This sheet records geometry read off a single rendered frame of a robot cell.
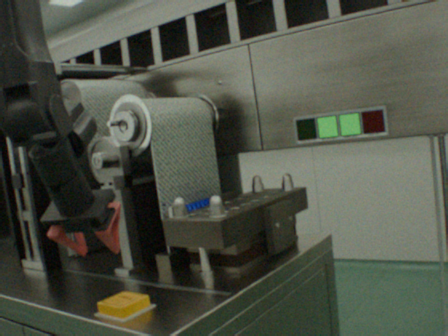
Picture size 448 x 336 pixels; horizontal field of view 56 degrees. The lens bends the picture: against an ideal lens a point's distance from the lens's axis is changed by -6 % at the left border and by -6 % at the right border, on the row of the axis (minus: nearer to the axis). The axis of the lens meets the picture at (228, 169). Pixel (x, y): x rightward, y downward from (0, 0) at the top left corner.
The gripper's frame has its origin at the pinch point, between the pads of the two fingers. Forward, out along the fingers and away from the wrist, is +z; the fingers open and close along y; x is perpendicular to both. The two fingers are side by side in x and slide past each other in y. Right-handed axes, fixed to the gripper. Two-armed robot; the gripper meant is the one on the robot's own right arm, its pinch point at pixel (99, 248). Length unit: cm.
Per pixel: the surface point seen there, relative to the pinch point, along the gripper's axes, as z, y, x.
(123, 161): 7.1, 10.0, -37.1
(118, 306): 13.9, 2.1, 0.4
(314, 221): 213, -25, -241
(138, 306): 16.1, -0.5, -1.3
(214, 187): 26, -7, -48
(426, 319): 184, -88, -113
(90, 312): 17.5, 9.8, -1.0
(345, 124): 13, -42, -51
